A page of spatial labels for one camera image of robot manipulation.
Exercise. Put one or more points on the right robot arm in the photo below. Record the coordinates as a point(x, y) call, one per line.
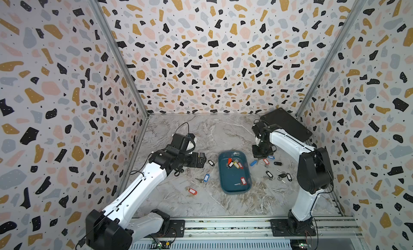
point(314, 172)

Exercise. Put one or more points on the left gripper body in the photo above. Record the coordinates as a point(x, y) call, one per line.
point(191, 159)

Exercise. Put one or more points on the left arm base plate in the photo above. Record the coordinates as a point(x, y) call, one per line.
point(174, 228)

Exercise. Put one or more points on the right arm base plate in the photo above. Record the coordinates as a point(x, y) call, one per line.
point(291, 228)

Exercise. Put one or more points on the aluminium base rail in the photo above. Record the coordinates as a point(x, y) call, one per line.
point(257, 233)

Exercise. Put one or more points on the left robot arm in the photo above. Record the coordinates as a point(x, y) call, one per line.
point(113, 227)

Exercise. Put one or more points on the small blue tag key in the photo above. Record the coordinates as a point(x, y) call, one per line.
point(254, 162)

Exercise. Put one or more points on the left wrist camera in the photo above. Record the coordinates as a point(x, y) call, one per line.
point(184, 143)

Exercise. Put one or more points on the aluminium corner post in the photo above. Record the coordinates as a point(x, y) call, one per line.
point(336, 45)
point(112, 44)

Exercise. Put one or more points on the yellow tag key in box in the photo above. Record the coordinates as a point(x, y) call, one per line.
point(237, 164)

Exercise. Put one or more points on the teal storage box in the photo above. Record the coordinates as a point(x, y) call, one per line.
point(228, 177)

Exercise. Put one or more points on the right aluminium corner post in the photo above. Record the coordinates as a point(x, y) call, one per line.
point(336, 45)

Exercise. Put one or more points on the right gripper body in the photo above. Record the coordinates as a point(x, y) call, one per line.
point(260, 151)

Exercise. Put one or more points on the red tag key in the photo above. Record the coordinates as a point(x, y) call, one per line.
point(265, 162)
point(191, 191)
point(243, 182)
point(229, 161)

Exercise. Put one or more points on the left aluminium corner post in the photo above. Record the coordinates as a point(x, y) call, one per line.
point(112, 44)

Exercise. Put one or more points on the black laptop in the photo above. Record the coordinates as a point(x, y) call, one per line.
point(286, 121)

